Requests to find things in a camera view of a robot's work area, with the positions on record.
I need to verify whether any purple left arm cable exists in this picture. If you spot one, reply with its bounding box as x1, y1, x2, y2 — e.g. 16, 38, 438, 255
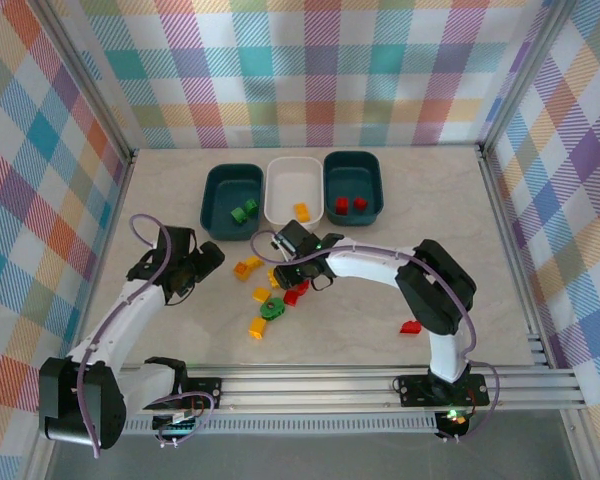
77, 214, 216, 459

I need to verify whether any teal plastic container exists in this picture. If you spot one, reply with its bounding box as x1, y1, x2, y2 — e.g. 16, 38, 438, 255
322, 150, 385, 228
199, 162, 266, 243

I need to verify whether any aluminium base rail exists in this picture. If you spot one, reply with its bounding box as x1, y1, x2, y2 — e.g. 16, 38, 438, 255
33, 366, 589, 417

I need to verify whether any white plastic container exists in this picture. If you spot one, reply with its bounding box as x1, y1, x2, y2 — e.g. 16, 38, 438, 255
263, 156, 325, 227

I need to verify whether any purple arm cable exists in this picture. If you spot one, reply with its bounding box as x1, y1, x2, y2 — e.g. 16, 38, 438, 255
249, 229, 501, 444
77, 214, 216, 459

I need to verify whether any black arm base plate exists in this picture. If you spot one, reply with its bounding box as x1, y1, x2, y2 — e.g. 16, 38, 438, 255
179, 377, 224, 411
397, 374, 491, 407

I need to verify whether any aluminium frame post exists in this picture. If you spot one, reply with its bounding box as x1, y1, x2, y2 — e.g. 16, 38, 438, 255
477, 0, 581, 161
32, 0, 136, 166

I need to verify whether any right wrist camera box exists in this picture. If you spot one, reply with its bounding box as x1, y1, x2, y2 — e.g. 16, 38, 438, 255
272, 219, 319, 259

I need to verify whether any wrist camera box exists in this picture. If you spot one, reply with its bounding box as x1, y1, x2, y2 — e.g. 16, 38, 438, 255
272, 219, 319, 259
160, 226, 197, 251

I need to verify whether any aluminium table edge rail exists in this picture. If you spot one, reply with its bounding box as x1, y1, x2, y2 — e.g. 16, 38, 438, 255
64, 147, 140, 376
476, 142, 556, 371

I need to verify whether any slotted grey cable duct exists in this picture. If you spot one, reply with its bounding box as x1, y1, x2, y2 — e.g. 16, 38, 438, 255
122, 417, 440, 436

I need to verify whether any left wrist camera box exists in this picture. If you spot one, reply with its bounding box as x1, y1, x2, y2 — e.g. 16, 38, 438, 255
160, 226, 197, 251

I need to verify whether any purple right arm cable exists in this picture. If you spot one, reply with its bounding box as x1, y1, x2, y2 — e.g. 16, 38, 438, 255
249, 229, 501, 444

